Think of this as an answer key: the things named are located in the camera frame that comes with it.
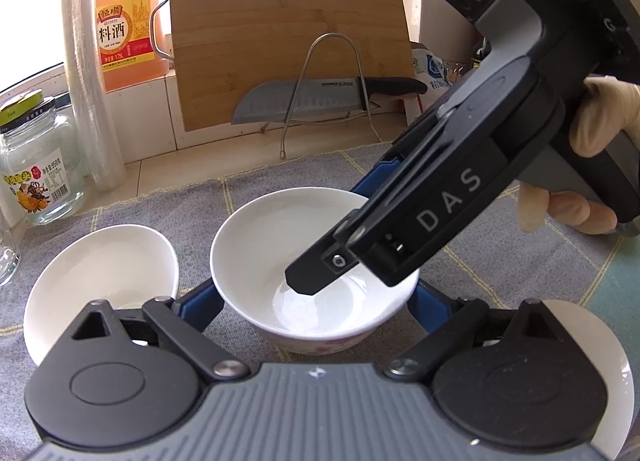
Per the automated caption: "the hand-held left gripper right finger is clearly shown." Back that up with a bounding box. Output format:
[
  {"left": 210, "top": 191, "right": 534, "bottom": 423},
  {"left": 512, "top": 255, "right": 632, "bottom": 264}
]
[{"left": 384, "top": 280, "right": 568, "bottom": 384}]

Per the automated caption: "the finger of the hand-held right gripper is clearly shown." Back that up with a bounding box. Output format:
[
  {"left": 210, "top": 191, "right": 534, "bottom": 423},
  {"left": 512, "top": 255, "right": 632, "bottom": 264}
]
[
  {"left": 350, "top": 154, "right": 403, "bottom": 197},
  {"left": 285, "top": 235, "right": 368, "bottom": 298}
]

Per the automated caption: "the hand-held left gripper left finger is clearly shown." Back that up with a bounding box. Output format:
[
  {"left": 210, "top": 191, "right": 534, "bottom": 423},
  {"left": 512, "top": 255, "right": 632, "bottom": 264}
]
[{"left": 70, "top": 278, "right": 249, "bottom": 384}]

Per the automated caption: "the white bowl with pink flowers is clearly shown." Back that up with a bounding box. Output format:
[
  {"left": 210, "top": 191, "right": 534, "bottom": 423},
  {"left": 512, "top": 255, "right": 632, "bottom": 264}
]
[
  {"left": 23, "top": 224, "right": 180, "bottom": 367},
  {"left": 210, "top": 187, "right": 421, "bottom": 356}
]

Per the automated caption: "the person's right hand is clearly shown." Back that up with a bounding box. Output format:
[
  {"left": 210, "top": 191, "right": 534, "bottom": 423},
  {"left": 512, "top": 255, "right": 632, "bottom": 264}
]
[{"left": 516, "top": 76, "right": 640, "bottom": 235}]

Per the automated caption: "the white and blue salt bag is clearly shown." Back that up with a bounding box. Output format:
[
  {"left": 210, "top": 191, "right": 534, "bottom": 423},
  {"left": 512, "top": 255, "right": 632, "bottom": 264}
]
[{"left": 404, "top": 41, "right": 468, "bottom": 129}]

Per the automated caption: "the grey checked table mat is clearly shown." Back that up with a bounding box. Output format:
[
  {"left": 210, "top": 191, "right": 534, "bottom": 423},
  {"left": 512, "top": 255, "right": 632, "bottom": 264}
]
[{"left": 0, "top": 144, "right": 640, "bottom": 461}]

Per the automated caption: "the bamboo cutting board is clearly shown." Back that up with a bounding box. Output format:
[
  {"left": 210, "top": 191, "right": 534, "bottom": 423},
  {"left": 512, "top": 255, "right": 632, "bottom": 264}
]
[{"left": 169, "top": 0, "right": 412, "bottom": 133}]

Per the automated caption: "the clear glass cup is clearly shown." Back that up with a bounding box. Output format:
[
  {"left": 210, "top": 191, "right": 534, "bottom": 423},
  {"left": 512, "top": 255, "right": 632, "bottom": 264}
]
[{"left": 0, "top": 211, "right": 22, "bottom": 287}]

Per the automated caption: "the glass jar with green lid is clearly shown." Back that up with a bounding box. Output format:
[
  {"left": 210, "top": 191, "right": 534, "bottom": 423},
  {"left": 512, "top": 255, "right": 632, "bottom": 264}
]
[{"left": 0, "top": 94, "right": 87, "bottom": 226}]

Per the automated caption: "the stack of clear plastic cups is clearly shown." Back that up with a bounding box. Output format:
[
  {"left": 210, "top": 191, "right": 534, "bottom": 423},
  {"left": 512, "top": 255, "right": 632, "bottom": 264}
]
[{"left": 61, "top": 0, "right": 128, "bottom": 192}]

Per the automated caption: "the orange cooking wine bottle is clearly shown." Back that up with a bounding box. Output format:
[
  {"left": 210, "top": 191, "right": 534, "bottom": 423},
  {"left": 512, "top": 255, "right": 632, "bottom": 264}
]
[{"left": 94, "top": 0, "right": 173, "bottom": 94}]

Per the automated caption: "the kitchen knife with black handle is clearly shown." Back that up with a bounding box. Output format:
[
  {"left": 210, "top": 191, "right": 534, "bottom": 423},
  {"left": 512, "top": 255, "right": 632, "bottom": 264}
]
[{"left": 231, "top": 76, "right": 429, "bottom": 126}]

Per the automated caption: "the metal wire rack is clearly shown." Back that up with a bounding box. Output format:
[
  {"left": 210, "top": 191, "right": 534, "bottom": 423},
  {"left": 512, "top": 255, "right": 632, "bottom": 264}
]
[{"left": 260, "top": 32, "right": 383, "bottom": 159}]

